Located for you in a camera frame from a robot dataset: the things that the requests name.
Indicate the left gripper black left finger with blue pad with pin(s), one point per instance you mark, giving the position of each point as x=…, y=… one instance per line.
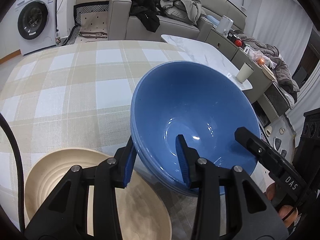
x=83, y=203

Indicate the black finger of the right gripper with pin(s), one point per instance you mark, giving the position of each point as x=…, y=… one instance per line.
x=265, y=154

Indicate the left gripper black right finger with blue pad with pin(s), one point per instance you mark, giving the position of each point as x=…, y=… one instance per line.
x=230, y=205

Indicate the large beige plate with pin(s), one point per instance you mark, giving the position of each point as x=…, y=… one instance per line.
x=142, y=215

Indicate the small blue bowl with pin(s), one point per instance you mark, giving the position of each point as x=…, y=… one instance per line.
x=198, y=102

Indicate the light blue bowl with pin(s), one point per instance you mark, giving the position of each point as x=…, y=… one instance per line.
x=155, y=142

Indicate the medium blue bowl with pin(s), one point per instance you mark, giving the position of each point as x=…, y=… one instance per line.
x=227, y=146

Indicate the person's right hand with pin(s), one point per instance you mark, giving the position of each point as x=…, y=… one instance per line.
x=287, y=213

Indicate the grey blanket on bed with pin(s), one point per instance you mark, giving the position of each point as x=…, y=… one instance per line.
x=276, y=63

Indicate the cream tumbler cup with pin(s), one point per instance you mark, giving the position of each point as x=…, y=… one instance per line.
x=244, y=73

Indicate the orange fruit in bag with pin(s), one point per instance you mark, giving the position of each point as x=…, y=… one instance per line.
x=261, y=61

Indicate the red apple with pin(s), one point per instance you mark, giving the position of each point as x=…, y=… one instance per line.
x=238, y=42

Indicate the plaid beige tablecloth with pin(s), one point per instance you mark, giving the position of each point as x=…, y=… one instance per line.
x=79, y=96

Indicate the white marble coffee table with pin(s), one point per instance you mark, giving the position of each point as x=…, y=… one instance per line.
x=208, y=55

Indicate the white humidifier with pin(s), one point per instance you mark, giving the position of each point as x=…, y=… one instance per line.
x=224, y=26

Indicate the grey hooded jacket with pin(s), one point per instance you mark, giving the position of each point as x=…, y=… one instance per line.
x=187, y=11

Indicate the plastic water bottle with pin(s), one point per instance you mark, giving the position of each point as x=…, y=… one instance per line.
x=57, y=38

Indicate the black jacket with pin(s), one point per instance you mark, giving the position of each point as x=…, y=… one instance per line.
x=147, y=12

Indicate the white washing machine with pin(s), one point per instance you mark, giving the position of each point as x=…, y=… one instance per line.
x=36, y=24

